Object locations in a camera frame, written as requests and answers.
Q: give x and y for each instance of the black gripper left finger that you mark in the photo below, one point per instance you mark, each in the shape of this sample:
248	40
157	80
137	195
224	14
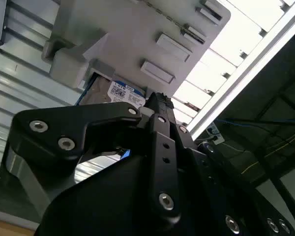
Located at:
54	127

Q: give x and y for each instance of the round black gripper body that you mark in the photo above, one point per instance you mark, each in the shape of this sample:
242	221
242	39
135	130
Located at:
113	196

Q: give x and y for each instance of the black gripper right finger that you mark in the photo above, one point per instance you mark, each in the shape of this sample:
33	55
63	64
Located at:
186	140

